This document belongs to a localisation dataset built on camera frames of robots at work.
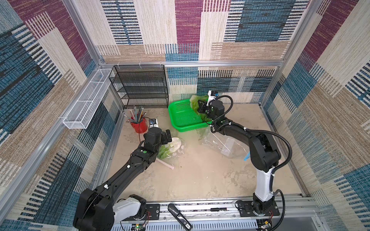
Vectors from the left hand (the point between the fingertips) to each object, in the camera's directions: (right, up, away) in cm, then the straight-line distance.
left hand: (162, 131), depth 83 cm
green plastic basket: (+12, +8, +29) cm, 32 cm away
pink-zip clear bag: (+5, -12, +3) cm, 13 cm away
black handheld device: (+13, -41, -16) cm, 46 cm away
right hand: (+22, +18, +9) cm, 30 cm away
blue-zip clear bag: (+39, -9, +13) cm, 42 cm away
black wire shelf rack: (-20, +33, +25) cm, 46 cm away
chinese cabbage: (+19, +20, +14) cm, 31 cm away
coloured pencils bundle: (-21, +9, +18) cm, 29 cm away
